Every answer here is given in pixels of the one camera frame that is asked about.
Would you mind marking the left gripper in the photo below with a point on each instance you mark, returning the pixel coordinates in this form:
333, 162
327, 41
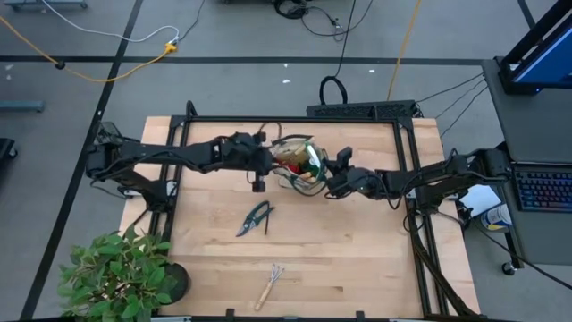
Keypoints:
246, 154

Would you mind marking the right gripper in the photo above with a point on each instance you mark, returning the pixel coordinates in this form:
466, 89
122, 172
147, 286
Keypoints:
357, 182

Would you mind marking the beige canvas green-trimmed gardening bag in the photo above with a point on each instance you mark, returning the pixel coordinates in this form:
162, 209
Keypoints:
286, 147

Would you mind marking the red gardening glove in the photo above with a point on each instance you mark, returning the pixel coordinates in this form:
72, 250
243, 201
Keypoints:
292, 168

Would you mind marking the green plastic spray bottle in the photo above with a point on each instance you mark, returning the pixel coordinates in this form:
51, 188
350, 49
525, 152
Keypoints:
315, 156

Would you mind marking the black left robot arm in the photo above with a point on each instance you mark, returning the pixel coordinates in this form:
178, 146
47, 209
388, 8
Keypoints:
179, 154

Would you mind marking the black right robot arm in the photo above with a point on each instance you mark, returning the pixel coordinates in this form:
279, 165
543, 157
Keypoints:
447, 174

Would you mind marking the black table clamp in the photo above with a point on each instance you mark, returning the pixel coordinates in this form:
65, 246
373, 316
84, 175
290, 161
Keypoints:
360, 315
230, 314

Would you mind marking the black plant pot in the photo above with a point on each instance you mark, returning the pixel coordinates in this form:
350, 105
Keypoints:
181, 282

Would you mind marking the white paper sheet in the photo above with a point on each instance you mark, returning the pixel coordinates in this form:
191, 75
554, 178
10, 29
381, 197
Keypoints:
485, 199

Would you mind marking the white blue yellow container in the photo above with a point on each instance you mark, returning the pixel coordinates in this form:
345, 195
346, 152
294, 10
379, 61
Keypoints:
496, 218

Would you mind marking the green leafy plant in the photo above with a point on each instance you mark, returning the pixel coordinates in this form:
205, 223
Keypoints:
116, 273

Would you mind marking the black caster wheel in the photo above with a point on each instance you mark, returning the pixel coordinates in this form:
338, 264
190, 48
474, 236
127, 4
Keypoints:
510, 268

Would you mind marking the grey desk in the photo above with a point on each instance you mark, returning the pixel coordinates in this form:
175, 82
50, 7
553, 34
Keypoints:
536, 125

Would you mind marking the black keyboard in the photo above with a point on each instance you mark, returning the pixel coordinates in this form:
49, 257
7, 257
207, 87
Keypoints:
545, 192

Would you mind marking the small black round object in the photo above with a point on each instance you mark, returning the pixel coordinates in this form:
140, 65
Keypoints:
59, 65

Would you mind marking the black monitor on stand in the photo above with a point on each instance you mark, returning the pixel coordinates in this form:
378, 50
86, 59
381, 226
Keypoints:
549, 58

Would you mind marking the grey floor bar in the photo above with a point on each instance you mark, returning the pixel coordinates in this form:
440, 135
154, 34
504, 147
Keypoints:
22, 105
44, 3

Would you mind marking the black chair base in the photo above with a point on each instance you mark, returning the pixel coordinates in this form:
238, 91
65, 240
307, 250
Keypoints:
5, 147

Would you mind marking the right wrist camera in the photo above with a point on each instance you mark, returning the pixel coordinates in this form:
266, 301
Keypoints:
344, 155

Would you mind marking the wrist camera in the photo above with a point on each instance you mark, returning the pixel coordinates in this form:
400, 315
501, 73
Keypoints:
258, 184
344, 155

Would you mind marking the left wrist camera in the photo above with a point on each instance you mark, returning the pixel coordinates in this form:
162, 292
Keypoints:
258, 184

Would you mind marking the black metal table frame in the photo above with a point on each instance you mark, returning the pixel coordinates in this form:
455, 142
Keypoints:
339, 119

